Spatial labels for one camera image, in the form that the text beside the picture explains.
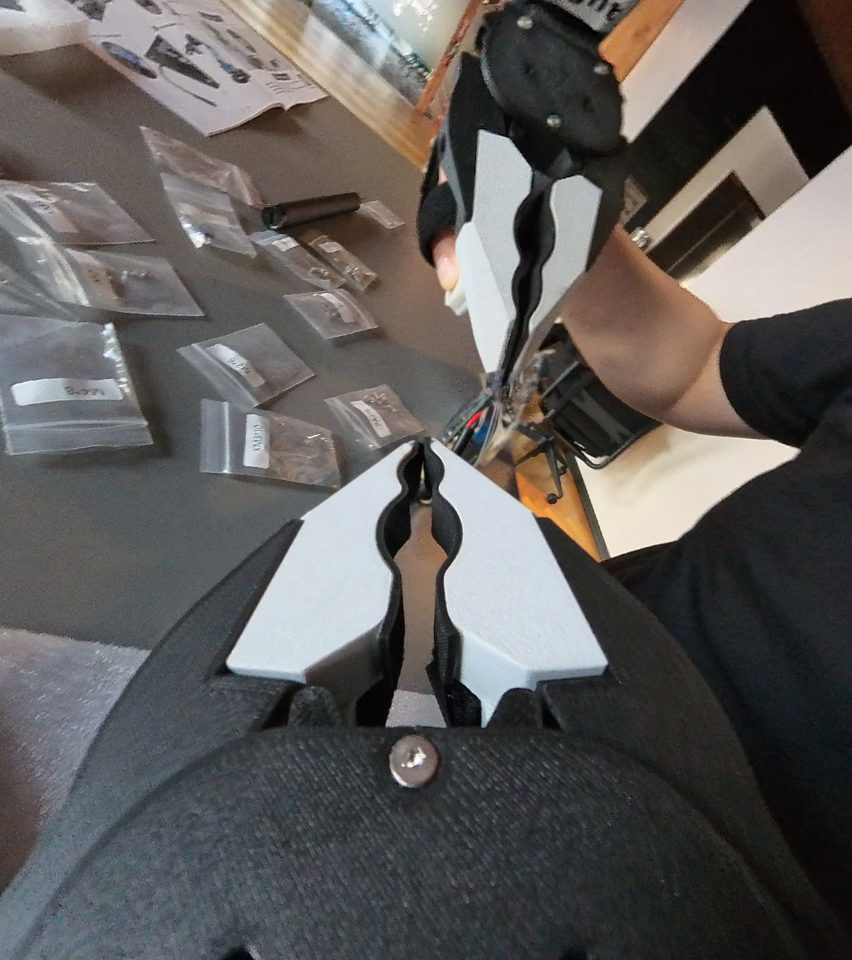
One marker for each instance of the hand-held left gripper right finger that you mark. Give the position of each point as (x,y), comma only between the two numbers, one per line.
(523,600)

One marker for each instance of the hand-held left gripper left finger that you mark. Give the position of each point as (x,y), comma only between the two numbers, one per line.
(321,600)

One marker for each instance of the person's right forearm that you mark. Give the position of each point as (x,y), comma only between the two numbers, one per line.
(636,345)

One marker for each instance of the white foam tray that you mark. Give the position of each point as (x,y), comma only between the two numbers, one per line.
(14,23)

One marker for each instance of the black cylindrical tool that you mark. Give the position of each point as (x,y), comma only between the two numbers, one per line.
(311,207)

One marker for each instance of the printed instruction sheet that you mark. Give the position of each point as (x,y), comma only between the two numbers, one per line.
(201,60)

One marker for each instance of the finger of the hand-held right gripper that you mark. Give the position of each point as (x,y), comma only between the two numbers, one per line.
(493,225)
(579,225)

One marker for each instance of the scattered small clear parts bags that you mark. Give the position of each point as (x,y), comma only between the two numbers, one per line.
(66,375)

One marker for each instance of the white foam sheet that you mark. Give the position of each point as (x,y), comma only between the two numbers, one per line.
(21,735)

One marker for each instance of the silver plastic parts bag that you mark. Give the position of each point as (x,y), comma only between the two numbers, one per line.
(502,405)

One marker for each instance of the person's right hand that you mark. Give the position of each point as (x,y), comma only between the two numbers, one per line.
(445,267)

